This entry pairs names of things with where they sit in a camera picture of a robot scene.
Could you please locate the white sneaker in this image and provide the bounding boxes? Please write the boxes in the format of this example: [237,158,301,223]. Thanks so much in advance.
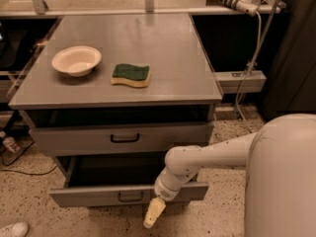
[0,222,29,237]

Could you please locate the white bowl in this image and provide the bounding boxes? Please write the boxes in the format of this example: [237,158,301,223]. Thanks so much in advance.
[51,45,102,77]

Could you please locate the black floor cable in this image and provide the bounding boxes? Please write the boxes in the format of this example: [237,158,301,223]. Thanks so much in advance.
[0,141,57,177]

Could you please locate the grey drawer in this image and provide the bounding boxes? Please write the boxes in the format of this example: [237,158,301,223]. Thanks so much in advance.
[48,155,209,209]
[30,121,213,156]

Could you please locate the grey metal bracket beam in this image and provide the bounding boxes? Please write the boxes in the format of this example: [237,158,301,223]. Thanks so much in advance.
[215,70,267,94]

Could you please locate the white power cable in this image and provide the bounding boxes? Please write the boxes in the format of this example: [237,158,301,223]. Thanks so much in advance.
[212,10,263,133]

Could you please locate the green yellow sponge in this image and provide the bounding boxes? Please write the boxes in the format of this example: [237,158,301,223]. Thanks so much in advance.
[111,63,150,88]

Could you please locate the small bottle on floor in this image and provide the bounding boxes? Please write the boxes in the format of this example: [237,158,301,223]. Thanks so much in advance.
[0,131,20,153]

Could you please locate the grey top drawer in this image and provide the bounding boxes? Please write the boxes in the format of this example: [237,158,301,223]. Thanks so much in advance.
[30,121,213,156]

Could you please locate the grey drawer cabinet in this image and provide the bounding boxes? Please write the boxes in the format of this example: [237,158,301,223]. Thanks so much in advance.
[7,13,223,209]

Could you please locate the dark cabinet at right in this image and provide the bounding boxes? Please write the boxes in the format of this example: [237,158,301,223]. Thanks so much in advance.
[259,0,316,119]

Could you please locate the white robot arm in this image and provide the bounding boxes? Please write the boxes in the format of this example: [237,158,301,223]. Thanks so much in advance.
[144,114,316,237]

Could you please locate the white power strip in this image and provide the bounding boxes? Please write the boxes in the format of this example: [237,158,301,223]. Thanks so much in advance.
[215,0,259,17]

